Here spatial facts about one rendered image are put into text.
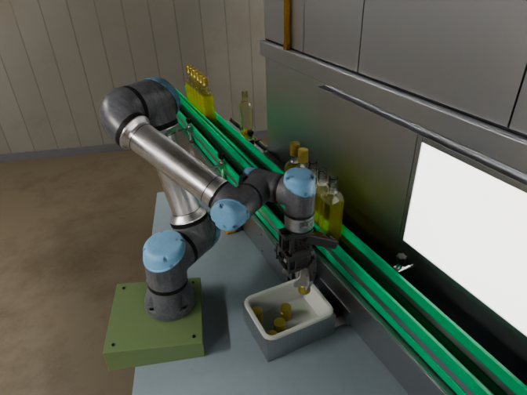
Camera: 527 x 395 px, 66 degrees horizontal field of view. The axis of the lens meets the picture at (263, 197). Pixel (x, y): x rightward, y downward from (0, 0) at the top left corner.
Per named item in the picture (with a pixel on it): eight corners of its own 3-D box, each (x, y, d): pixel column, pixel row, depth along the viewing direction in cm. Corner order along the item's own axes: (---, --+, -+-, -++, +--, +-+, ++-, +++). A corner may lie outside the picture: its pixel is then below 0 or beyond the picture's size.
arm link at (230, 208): (77, 88, 93) (245, 211, 84) (114, 77, 101) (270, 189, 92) (74, 128, 100) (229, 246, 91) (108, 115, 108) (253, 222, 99)
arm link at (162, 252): (137, 283, 116) (130, 245, 109) (168, 257, 126) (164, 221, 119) (169, 298, 111) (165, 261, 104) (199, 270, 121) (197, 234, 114)
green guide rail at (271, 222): (292, 254, 130) (293, 234, 126) (290, 255, 130) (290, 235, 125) (162, 101, 265) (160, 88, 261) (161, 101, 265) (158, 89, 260)
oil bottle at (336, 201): (340, 248, 133) (345, 193, 121) (326, 253, 131) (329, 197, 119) (331, 239, 137) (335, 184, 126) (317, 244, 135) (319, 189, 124)
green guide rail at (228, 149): (313, 248, 133) (314, 227, 128) (310, 248, 132) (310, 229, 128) (173, 99, 268) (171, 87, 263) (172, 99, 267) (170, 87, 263)
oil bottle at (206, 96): (216, 128, 224) (211, 77, 209) (206, 130, 222) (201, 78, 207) (212, 125, 228) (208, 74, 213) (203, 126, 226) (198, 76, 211)
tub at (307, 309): (335, 331, 120) (337, 311, 115) (267, 362, 112) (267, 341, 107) (305, 294, 133) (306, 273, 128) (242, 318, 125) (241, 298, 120)
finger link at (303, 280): (291, 295, 111) (288, 267, 108) (309, 288, 113) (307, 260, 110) (296, 302, 109) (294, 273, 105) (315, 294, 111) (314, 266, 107)
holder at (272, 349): (349, 326, 122) (351, 308, 118) (267, 362, 112) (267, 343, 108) (318, 289, 135) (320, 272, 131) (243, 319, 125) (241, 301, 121)
